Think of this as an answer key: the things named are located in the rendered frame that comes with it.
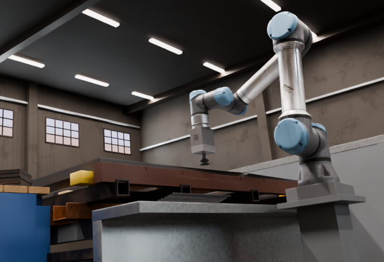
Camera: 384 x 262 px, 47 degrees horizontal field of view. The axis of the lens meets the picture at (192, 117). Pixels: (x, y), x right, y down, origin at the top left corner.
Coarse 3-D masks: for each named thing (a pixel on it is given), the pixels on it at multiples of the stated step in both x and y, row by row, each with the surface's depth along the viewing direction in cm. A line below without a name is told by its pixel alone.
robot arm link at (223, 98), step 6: (216, 90) 182; (222, 90) 180; (228, 90) 182; (204, 96) 185; (210, 96) 182; (216, 96) 181; (222, 96) 179; (228, 96) 180; (204, 102) 184; (210, 102) 182; (216, 102) 181; (222, 102) 180; (228, 102) 180; (234, 102) 187; (210, 108) 185; (216, 108) 185; (222, 108) 185; (228, 108) 187
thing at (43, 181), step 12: (72, 168) 148; (84, 168) 143; (168, 168) 161; (180, 168) 165; (192, 168) 171; (36, 180) 162; (48, 180) 156; (60, 180) 151; (276, 180) 216; (288, 180) 225; (192, 192) 213; (204, 192) 217; (216, 192) 249; (228, 192) 242
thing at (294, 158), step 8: (376, 136) 240; (344, 144) 251; (352, 144) 248; (360, 144) 245; (368, 144) 242; (336, 152) 254; (272, 160) 280; (280, 160) 277; (288, 160) 273; (296, 160) 269; (240, 168) 296; (248, 168) 292; (256, 168) 287; (264, 168) 283
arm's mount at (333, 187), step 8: (320, 184) 155; (328, 184) 153; (336, 184) 153; (344, 184) 159; (288, 192) 162; (296, 192) 160; (304, 192) 158; (312, 192) 156; (320, 192) 154; (328, 192) 152; (336, 192) 151; (344, 192) 157; (352, 192) 163; (288, 200) 161; (296, 200) 159
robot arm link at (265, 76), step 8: (312, 40) 175; (272, 64) 182; (264, 72) 184; (272, 72) 182; (256, 80) 185; (264, 80) 184; (272, 80) 185; (240, 88) 191; (248, 88) 187; (256, 88) 186; (264, 88) 187; (240, 96) 189; (248, 96) 188; (256, 96) 189; (240, 104) 190; (232, 112) 191; (240, 112) 193
